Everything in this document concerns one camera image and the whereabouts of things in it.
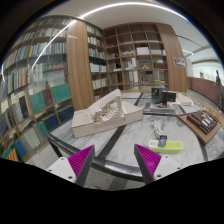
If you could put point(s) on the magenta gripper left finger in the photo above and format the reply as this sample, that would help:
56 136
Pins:
75 168

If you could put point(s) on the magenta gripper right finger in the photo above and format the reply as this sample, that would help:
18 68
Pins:
154 166

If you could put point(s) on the black charger plug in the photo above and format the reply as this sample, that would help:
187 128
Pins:
162 140

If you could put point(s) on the white green power strip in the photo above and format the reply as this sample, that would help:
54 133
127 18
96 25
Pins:
169 147

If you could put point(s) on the beige architectural building model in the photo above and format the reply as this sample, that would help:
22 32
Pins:
107 113

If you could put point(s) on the wooden board with model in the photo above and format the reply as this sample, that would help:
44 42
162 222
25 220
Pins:
205 138

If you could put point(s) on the dark brown building model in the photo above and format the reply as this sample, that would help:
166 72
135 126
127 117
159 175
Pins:
203 121

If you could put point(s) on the white small model pieces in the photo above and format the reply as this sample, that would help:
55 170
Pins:
184 100

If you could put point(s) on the left bookshelf with books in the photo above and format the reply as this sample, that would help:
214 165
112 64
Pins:
35 96

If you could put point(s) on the wooden column panel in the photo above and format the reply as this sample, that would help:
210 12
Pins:
79 76

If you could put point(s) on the wooden cubby shelf unit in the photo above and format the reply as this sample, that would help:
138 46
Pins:
126 57

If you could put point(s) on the person standing far right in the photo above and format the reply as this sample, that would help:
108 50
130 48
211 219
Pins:
218 82

